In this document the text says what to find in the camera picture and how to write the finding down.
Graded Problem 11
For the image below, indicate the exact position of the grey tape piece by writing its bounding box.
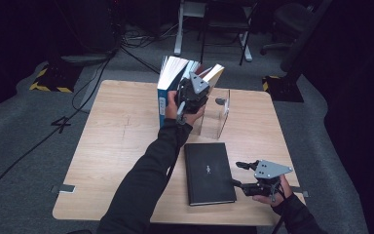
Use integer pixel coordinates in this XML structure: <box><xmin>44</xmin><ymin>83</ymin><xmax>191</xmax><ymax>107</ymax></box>
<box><xmin>289</xmin><ymin>185</ymin><xmax>310</xmax><ymax>198</ymax></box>
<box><xmin>50</xmin><ymin>183</ymin><xmax>77</xmax><ymax>195</ymax></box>

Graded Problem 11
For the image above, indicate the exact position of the black hardcover book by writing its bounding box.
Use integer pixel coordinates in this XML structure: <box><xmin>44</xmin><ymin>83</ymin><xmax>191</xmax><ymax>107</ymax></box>
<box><xmin>183</xmin><ymin>141</ymin><xmax>239</xmax><ymax>207</ymax></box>

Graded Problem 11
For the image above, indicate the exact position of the dark office chair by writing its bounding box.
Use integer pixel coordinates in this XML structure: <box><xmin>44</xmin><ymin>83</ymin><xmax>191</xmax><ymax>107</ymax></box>
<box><xmin>260</xmin><ymin>2</ymin><xmax>310</xmax><ymax>57</ymax></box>

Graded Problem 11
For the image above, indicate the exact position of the person's left hand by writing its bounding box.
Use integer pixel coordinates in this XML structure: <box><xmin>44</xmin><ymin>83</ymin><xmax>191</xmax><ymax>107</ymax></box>
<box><xmin>165</xmin><ymin>90</ymin><xmax>206</xmax><ymax>127</ymax></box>

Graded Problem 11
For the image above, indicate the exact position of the long black floor cable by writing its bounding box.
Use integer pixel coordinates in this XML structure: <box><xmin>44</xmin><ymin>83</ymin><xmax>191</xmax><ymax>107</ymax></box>
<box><xmin>0</xmin><ymin>48</ymin><xmax>123</xmax><ymax>213</ymax></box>

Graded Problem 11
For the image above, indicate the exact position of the black base with striped tape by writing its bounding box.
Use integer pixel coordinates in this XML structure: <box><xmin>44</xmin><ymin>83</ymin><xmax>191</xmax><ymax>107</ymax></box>
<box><xmin>28</xmin><ymin>62</ymin><xmax>84</xmax><ymax>94</ymax></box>

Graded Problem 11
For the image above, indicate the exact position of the right hand-held gripper cable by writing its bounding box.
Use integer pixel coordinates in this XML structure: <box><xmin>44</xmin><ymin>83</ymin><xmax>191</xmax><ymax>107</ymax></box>
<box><xmin>270</xmin><ymin>181</ymin><xmax>289</xmax><ymax>234</ymax></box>

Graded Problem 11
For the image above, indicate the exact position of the dark stand with round base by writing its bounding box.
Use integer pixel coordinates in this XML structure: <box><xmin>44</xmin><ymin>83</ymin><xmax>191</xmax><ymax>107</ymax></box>
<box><xmin>50</xmin><ymin>0</ymin><xmax>125</xmax><ymax>66</ymax></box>

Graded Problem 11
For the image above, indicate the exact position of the black stand with striped base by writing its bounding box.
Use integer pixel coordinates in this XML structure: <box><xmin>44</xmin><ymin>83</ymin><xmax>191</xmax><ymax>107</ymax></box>
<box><xmin>262</xmin><ymin>0</ymin><xmax>334</xmax><ymax>103</ymax></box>

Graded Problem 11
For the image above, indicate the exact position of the white desk frame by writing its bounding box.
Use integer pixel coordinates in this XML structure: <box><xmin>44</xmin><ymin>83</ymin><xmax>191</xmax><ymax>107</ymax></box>
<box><xmin>173</xmin><ymin>0</ymin><xmax>253</xmax><ymax>62</ymax></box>

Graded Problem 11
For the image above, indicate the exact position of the thin light blue book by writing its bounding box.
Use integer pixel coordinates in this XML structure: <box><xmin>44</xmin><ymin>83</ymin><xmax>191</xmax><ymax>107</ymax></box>
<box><xmin>183</xmin><ymin>58</ymin><xmax>202</xmax><ymax>82</ymax></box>

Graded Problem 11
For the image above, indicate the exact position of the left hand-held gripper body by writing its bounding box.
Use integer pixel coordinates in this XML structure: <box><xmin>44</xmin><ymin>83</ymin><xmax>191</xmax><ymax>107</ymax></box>
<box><xmin>175</xmin><ymin>71</ymin><xmax>210</xmax><ymax>115</ymax></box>

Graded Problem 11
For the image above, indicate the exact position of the thick blue book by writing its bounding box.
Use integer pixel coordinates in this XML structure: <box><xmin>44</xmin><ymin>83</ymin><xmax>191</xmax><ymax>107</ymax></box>
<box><xmin>156</xmin><ymin>55</ymin><xmax>191</xmax><ymax>130</ymax></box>

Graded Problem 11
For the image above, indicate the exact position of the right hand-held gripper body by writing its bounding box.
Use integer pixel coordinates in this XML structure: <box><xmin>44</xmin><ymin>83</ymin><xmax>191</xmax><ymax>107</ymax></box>
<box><xmin>252</xmin><ymin>159</ymin><xmax>294</xmax><ymax>198</ymax></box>

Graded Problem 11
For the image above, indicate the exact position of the left hand-held gripper cable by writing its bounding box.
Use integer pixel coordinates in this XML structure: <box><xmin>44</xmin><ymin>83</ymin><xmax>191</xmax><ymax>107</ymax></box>
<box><xmin>166</xmin><ymin>110</ymin><xmax>187</xmax><ymax>179</ymax></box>

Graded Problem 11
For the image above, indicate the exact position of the clear acrylic book rack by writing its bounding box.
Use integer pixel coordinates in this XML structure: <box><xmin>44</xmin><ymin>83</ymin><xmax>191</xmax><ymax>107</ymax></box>
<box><xmin>188</xmin><ymin>87</ymin><xmax>233</xmax><ymax>141</ymax></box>

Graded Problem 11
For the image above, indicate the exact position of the hand-held gripper cable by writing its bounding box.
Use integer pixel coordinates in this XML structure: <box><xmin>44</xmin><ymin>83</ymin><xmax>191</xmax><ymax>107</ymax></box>
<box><xmin>270</xmin><ymin>181</ymin><xmax>289</xmax><ymax>234</ymax></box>
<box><xmin>166</xmin><ymin>110</ymin><xmax>187</xmax><ymax>179</ymax></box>

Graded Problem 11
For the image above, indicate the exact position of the black folding chair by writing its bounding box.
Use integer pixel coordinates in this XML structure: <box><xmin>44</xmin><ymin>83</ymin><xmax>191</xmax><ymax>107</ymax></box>
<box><xmin>199</xmin><ymin>0</ymin><xmax>259</xmax><ymax>66</ymax></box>

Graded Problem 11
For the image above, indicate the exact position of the person's right hand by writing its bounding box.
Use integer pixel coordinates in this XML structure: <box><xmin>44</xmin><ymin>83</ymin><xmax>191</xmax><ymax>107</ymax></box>
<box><xmin>251</xmin><ymin>175</ymin><xmax>294</xmax><ymax>207</ymax></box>

